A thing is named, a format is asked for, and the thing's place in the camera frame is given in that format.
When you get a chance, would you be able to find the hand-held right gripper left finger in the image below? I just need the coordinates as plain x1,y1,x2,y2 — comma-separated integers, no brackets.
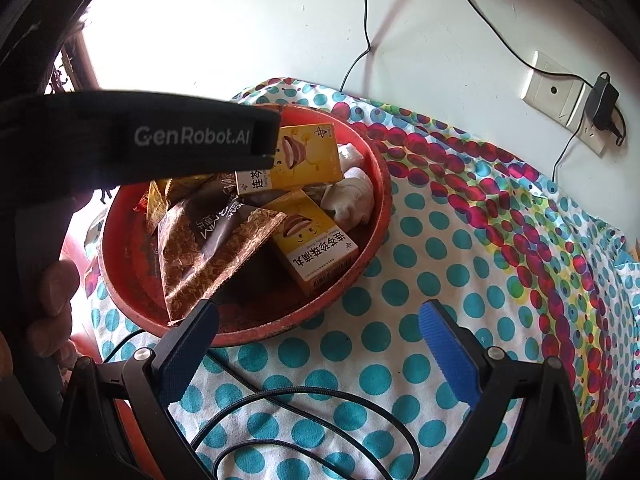
59,298,221,480

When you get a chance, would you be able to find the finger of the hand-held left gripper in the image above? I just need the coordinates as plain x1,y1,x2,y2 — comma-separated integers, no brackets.
250,109,282,170

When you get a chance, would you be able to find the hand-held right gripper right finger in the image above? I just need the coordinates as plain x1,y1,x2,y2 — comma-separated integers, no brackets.
418,299,586,480

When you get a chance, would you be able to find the yellow cartoon medicine box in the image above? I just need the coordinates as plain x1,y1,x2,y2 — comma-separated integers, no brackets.
235,124,346,196
270,192,360,297

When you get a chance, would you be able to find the white sock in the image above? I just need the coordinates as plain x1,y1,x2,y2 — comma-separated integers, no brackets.
320,167,376,232
337,142,366,171

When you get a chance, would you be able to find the yellow snack packet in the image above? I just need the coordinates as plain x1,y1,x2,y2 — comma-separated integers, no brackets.
145,172,216,237

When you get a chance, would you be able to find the brown snack packet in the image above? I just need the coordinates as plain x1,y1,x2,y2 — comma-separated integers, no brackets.
157,172,287,326

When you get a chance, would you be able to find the round red tray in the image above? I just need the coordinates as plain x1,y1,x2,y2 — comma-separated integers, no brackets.
101,105,392,348

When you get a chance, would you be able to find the person's left hand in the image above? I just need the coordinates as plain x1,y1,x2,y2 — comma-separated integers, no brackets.
27,257,82,378

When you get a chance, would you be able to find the polka-dot cloth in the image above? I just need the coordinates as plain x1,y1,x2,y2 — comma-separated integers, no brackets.
82,77,640,480

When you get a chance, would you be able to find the black power adapter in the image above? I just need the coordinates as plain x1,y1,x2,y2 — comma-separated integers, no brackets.
585,72,628,147

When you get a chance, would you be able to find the right hand-held gripper cable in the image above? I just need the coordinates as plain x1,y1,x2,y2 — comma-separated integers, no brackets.
190,389,422,480

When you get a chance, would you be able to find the thin black hanging cable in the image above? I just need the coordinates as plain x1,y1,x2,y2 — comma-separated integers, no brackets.
340,0,388,93

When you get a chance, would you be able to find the black cable below outlet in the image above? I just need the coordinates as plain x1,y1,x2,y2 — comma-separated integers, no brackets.
551,125,587,182

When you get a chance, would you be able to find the white wall power outlet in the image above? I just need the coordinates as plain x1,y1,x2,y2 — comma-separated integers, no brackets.
567,85,618,156

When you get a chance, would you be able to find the black adapter cable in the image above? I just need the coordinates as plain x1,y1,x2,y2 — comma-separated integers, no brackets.
450,0,601,83

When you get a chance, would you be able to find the white coax wall plate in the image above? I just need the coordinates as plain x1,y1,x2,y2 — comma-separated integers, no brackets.
520,50,586,128

